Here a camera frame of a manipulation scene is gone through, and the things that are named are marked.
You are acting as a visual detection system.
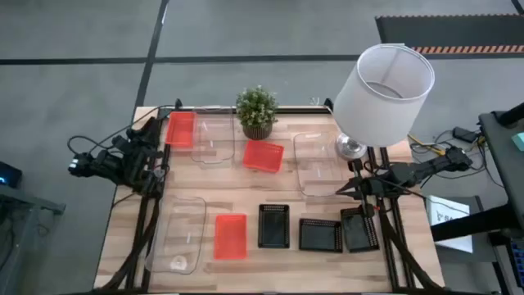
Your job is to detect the clear plastic basket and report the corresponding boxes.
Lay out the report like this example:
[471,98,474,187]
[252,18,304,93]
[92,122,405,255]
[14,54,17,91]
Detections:
[143,194,208,275]
[190,105,237,166]
[292,130,349,197]

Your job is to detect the small potted green plant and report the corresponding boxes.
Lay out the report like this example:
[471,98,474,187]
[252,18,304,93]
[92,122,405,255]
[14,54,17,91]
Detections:
[235,84,279,141]

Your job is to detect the black desk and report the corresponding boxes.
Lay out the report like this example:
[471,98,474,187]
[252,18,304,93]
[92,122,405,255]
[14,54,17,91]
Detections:
[429,102,524,243]

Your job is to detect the black device with blue light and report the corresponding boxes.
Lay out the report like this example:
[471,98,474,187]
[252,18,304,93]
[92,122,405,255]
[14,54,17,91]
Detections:
[0,161,24,189]

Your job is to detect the black table edge rail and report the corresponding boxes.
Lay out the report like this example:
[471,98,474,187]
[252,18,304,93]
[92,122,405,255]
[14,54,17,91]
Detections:
[157,98,335,116]

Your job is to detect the black right frame rails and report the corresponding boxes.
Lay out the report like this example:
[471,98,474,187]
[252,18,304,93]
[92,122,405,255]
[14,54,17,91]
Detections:
[366,145,447,294]

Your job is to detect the white cardboard box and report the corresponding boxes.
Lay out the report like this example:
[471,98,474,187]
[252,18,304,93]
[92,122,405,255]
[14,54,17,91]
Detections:
[425,195,474,254]

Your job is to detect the yellow cable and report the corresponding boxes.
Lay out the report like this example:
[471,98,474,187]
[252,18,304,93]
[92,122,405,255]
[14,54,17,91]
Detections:
[408,134,446,157]

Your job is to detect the black plastic basket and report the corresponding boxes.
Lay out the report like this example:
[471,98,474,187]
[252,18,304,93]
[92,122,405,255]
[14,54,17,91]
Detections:
[298,217,344,253]
[340,204,381,253]
[257,203,291,250]

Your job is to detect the black hazard-striped floor mat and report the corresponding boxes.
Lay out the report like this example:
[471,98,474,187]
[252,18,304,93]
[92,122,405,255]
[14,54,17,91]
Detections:
[375,14,524,55]

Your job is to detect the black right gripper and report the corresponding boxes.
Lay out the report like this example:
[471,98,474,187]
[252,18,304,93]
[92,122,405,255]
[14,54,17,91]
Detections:
[335,174,394,202]

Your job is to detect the black cable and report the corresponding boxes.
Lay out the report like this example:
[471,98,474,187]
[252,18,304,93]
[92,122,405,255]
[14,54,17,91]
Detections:
[433,129,492,182]
[66,134,124,159]
[92,104,177,144]

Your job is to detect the black power adapter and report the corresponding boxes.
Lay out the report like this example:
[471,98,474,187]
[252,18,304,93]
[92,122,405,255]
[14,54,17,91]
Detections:
[452,126,478,143]

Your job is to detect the white shade table lamp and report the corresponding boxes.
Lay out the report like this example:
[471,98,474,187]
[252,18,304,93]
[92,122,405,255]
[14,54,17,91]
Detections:
[332,43,436,161]

